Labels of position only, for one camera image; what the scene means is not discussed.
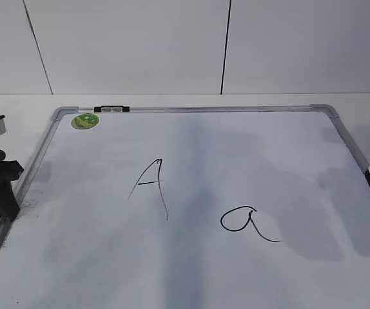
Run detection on black and grey board clip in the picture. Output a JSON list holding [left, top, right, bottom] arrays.
[[93, 105, 130, 113]]

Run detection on white board with grey frame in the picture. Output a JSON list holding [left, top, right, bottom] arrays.
[[0, 105, 370, 308]]

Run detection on round green magnet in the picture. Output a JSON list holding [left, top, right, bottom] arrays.
[[71, 113, 99, 130]]

